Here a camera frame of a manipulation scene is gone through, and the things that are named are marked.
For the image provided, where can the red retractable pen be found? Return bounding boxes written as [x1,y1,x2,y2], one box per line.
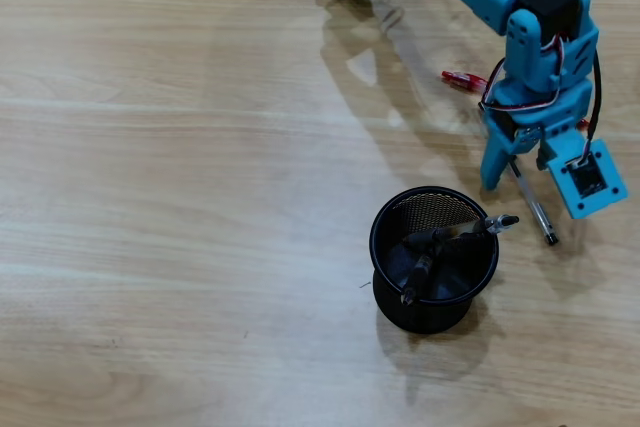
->
[441,70,592,132]

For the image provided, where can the black pen with barcode label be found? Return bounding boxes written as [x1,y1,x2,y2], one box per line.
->
[401,251,436,307]

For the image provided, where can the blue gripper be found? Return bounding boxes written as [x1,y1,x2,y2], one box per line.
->
[480,79,596,192]

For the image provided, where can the black mesh pen holder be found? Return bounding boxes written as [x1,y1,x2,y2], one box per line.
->
[368,185,500,335]

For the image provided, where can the clear retractable pen grey grip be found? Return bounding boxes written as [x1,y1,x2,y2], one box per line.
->
[401,215,520,251]

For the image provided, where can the red white servo wires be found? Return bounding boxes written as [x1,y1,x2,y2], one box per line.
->
[479,0,594,116]

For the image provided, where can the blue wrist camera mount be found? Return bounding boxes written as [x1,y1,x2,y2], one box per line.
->
[542,135,630,221]

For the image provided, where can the clear gel pen black cap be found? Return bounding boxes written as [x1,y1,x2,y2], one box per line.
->
[507,159,560,247]

